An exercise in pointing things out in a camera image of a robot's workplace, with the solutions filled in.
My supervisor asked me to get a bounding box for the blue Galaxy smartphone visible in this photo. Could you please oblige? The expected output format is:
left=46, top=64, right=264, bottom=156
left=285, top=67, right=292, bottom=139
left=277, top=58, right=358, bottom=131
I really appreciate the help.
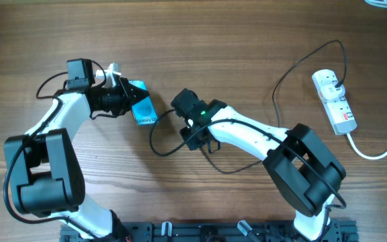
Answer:
left=132, top=97, right=157, bottom=126

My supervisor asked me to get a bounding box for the black USB charger cable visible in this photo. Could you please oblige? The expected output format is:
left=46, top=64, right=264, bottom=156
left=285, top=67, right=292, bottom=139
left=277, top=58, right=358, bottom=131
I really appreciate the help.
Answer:
left=198, top=40, right=348, bottom=175

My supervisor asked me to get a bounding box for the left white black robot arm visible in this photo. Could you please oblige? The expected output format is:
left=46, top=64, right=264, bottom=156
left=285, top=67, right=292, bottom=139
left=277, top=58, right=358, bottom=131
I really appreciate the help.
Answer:
left=3, top=58, right=150, bottom=241

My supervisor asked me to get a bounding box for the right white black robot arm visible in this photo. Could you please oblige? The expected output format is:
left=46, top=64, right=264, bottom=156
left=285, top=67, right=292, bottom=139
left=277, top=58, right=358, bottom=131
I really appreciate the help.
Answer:
left=171, top=89, right=346, bottom=241

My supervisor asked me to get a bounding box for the white charger plug adapter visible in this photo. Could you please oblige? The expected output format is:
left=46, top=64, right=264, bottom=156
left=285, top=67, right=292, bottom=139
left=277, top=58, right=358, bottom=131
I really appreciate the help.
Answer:
left=318, top=83, right=345, bottom=103

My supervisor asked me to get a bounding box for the white power strip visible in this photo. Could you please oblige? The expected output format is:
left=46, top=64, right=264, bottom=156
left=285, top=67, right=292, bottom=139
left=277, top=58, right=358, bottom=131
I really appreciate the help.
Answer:
left=312, top=69, right=357, bottom=135

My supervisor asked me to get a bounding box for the black mounting rail base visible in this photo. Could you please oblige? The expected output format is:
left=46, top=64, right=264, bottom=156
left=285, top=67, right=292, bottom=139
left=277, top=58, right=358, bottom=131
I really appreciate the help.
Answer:
left=59, top=219, right=359, bottom=242

